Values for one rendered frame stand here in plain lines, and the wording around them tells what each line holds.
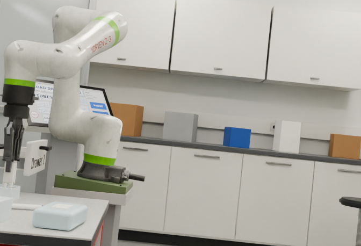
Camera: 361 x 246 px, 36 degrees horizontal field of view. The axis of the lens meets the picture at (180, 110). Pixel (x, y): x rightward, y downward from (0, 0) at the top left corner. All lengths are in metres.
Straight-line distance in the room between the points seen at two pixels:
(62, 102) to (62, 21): 0.31
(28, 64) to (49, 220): 0.55
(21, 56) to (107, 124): 0.56
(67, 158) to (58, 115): 0.80
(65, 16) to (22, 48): 0.41
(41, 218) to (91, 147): 0.85
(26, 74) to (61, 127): 0.52
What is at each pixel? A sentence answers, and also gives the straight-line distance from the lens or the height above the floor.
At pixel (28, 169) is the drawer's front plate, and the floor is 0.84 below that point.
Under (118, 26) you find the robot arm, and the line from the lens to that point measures 2.01.
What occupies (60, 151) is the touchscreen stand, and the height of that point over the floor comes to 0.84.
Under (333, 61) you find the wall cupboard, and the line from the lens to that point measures 5.38.
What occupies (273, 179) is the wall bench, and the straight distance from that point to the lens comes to 4.89.
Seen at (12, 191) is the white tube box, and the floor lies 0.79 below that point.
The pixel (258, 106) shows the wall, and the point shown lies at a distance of 5.58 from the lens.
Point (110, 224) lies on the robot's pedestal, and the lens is 2.13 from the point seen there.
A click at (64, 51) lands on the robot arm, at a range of 1.66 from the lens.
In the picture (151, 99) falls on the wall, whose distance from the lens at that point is 5.55.
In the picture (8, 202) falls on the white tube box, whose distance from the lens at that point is 1.41.
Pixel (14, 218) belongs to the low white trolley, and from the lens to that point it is 1.45.
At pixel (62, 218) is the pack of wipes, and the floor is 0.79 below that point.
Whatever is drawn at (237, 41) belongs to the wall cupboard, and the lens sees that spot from 5.25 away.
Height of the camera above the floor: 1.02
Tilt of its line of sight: 2 degrees up
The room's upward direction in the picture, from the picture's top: 6 degrees clockwise
